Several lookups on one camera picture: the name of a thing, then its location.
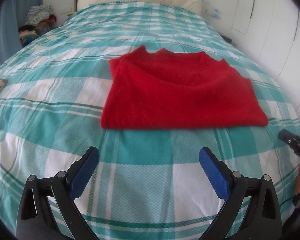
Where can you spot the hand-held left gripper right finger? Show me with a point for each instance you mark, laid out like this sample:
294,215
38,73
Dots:
215,175

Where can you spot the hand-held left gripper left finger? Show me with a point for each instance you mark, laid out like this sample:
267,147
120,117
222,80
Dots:
83,172

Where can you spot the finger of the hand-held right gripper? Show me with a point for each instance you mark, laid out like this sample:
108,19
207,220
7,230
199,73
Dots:
288,138

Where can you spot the red knitted sweater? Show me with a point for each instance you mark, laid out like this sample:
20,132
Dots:
177,97

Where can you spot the pile of colourful clothes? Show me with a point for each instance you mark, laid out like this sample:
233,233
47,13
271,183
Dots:
31,33

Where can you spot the teal plaid bed blanket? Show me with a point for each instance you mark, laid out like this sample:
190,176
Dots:
65,105

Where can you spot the white wardrobe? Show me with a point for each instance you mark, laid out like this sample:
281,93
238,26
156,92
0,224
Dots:
272,30

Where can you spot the grey patterned cloth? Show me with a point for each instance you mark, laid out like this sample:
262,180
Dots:
38,13

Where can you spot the blue curtain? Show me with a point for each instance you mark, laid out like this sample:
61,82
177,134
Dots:
7,17

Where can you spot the white wall switch panel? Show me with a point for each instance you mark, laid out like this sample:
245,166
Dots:
213,12

